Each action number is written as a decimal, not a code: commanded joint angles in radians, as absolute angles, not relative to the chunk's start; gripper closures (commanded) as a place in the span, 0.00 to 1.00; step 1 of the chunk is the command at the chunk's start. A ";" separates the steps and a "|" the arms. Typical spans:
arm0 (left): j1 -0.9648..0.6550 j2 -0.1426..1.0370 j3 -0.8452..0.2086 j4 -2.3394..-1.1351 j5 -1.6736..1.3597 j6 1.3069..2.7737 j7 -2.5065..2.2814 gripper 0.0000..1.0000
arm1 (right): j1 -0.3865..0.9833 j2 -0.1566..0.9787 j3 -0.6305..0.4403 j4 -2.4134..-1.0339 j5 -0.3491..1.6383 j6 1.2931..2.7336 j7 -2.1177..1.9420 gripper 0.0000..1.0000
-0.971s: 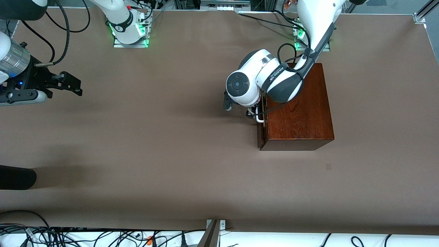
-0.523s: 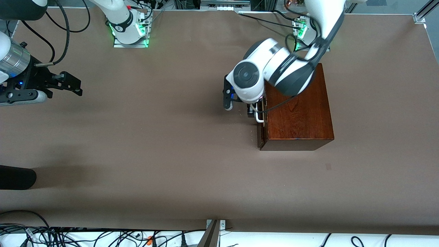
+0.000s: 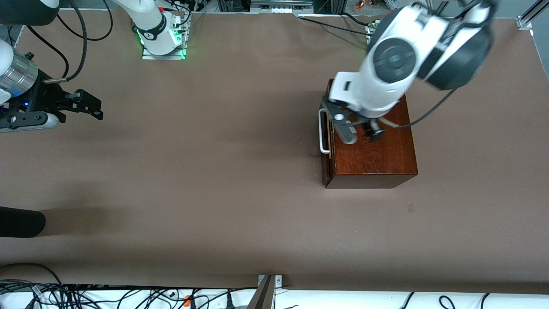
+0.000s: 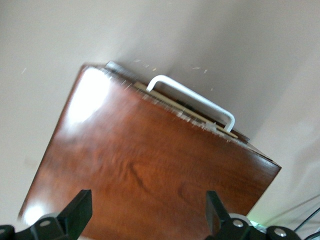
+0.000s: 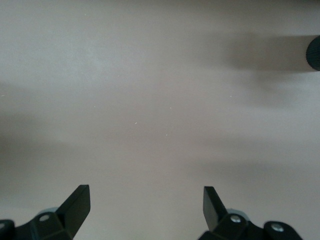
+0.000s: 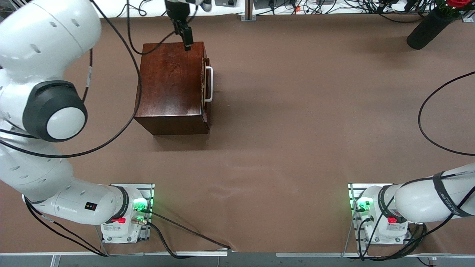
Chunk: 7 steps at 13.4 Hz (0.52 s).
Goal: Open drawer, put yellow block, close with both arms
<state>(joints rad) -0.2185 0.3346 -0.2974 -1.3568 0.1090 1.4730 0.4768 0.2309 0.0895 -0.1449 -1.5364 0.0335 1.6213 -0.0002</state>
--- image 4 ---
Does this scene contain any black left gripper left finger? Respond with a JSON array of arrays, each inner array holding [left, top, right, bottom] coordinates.
[[15, 189, 94, 240]]

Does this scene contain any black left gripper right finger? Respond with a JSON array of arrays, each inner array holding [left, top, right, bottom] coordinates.
[[204, 190, 270, 240]]

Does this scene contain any dark brown wooden cabinet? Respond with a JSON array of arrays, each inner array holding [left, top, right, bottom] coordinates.
[[17, 63, 283, 238]]

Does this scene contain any wooden drawer with white handle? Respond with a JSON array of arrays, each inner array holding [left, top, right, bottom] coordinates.
[[103, 60, 252, 146]]

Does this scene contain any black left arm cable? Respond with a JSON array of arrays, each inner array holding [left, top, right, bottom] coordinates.
[[293, 206, 320, 232]]

